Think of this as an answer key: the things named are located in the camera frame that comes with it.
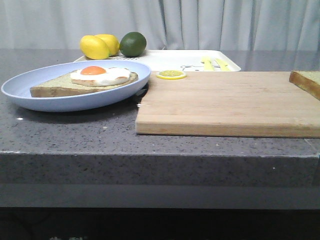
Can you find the fried egg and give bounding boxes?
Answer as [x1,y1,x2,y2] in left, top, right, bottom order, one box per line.
[70,65,131,87]

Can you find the bread slice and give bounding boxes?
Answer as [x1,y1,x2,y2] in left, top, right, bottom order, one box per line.
[289,71,320,100]
[29,72,139,98]

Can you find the light blue plate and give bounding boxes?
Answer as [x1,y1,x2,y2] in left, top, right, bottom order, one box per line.
[1,60,151,112]

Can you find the white tray with bear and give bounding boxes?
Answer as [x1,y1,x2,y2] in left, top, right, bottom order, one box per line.
[73,49,242,73]

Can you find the lemon slice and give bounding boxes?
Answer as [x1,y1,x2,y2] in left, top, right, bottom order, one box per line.
[156,70,187,80]

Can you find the yellow plastic fork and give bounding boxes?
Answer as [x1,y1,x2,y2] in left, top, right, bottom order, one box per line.
[201,56,215,72]

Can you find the green lime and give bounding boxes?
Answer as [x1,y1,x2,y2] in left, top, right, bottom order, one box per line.
[119,32,147,57]

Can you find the yellow plastic knife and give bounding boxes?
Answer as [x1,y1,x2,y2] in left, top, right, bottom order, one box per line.
[215,58,231,72]

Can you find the rear yellow lemon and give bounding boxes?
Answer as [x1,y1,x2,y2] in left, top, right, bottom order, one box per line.
[95,34,120,57]

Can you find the yellow lemon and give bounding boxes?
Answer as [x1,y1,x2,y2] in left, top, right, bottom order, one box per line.
[95,34,120,57]
[79,35,110,60]

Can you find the grey curtain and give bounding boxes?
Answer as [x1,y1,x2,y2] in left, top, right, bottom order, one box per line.
[0,0,320,51]

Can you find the front yellow lemon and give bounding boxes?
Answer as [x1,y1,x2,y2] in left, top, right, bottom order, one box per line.
[79,35,110,60]

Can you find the wooden cutting board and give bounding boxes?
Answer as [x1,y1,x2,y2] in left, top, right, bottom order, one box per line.
[135,71,320,138]

